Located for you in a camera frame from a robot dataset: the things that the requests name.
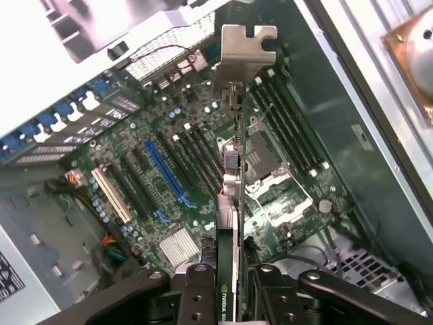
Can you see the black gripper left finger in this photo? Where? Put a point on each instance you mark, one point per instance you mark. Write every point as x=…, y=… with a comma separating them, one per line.
x=198, y=298

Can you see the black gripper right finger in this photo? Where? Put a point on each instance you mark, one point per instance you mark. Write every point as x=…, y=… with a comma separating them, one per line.
x=274, y=298

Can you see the black expansion slot blue latch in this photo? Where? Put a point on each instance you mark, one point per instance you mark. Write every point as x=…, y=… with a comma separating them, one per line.
x=147, y=183

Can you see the long blue expansion slot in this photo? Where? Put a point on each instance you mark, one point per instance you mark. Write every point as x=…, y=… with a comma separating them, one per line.
x=162, y=169

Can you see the black RAM slot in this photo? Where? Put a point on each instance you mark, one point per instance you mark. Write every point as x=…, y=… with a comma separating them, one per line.
x=297, y=118
x=291, y=123
x=285, y=127
x=193, y=162
x=209, y=145
x=199, y=157
x=204, y=151
x=303, y=114

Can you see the white expansion slot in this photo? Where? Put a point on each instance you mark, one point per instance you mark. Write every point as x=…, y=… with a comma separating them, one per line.
x=110, y=194

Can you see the silver finned chipset heatsink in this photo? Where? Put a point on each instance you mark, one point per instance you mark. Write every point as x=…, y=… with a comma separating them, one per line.
x=179, y=247

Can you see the silver perforated drive cage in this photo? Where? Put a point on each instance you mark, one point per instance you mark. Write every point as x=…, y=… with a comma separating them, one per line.
x=368, y=271

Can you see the round coin battery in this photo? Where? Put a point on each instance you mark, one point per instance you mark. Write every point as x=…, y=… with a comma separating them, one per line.
x=325, y=205

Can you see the silver socket cover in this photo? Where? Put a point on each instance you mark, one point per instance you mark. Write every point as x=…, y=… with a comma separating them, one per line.
x=258, y=189

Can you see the CPU socket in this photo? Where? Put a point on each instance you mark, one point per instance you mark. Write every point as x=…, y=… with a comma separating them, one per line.
x=264, y=155

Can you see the grey power supply unit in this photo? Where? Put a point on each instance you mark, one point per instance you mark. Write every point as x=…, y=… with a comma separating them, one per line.
x=40, y=230

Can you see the white power connector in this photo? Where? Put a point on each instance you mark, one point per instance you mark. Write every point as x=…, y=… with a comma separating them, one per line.
x=74, y=178

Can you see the thin metal locking lever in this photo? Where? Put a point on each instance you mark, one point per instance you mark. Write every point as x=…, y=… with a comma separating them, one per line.
x=254, y=123

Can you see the green motherboard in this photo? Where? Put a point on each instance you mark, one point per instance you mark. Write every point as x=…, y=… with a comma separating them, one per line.
x=152, y=101

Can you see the black open PC case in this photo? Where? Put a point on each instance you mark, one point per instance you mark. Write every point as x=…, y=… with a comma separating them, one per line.
x=321, y=84

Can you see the blue expansion card retainer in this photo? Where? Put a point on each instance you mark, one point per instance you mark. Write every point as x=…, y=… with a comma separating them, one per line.
x=62, y=110

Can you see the copper heatsink block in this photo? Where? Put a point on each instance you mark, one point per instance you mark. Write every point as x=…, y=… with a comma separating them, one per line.
x=395, y=47

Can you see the small black switch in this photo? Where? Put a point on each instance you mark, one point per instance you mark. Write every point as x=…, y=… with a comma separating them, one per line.
x=117, y=50

